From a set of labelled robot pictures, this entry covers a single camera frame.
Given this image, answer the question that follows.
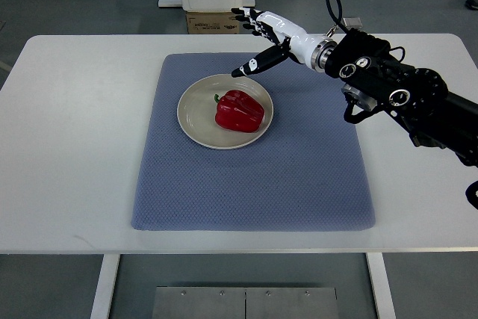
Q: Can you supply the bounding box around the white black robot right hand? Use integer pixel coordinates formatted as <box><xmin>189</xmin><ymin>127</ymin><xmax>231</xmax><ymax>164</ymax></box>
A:
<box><xmin>232</xmin><ymin>7</ymin><xmax>337</xmax><ymax>78</ymax></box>

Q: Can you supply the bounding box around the red bell pepper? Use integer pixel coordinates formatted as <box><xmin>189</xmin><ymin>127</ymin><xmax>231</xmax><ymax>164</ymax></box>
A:
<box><xmin>214</xmin><ymin>90</ymin><xmax>265</xmax><ymax>133</ymax></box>

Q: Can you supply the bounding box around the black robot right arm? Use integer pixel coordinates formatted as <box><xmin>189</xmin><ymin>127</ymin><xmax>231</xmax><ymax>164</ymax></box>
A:
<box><xmin>314</xmin><ymin>29</ymin><xmax>477</xmax><ymax>167</ymax></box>

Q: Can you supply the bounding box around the small grey floor plate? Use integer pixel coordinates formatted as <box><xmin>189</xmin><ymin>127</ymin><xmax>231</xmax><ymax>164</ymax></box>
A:
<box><xmin>342</xmin><ymin>17</ymin><xmax>363</xmax><ymax>30</ymax></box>

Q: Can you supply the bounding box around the cream ceramic plate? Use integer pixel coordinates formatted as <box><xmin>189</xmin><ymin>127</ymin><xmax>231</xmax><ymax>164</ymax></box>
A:
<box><xmin>177</xmin><ymin>74</ymin><xmax>274</xmax><ymax>149</ymax></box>

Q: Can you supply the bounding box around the cardboard box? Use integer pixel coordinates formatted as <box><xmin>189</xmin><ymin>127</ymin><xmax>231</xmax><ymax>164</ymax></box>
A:
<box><xmin>186</xmin><ymin>12</ymin><xmax>239</xmax><ymax>34</ymax></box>

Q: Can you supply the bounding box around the right white table leg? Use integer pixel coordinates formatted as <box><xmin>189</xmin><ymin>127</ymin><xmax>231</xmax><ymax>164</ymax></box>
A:
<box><xmin>366</xmin><ymin>253</ymin><xmax>397</xmax><ymax>319</ymax></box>

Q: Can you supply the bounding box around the white table leg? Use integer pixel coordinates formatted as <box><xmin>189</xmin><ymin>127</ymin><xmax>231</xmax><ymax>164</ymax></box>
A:
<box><xmin>366</xmin><ymin>253</ymin><xmax>397</xmax><ymax>319</ymax></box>
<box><xmin>90</xmin><ymin>254</ymin><xmax>120</xmax><ymax>319</ymax></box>

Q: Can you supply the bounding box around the left white table leg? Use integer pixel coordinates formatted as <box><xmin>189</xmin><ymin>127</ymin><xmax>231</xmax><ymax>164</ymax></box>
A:
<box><xmin>90</xmin><ymin>254</ymin><xmax>120</xmax><ymax>319</ymax></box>

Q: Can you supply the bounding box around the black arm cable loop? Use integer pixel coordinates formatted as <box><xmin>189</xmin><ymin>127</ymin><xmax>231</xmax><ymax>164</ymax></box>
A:
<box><xmin>324</xmin><ymin>0</ymin><xmax>350</xmax><ymax>36</ymax></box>

